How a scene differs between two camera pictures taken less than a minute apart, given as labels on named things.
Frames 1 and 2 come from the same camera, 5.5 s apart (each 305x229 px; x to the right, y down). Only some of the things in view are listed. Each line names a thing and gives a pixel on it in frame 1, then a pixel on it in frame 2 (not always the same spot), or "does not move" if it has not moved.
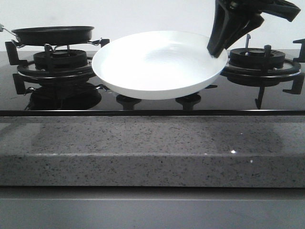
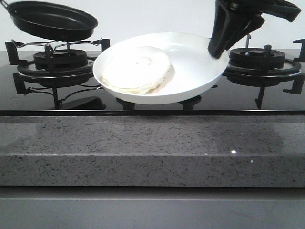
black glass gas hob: (65, 84) does not move
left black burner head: (61, 59) does not move
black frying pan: (52, 35) to (51, 21)
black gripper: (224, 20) does not move
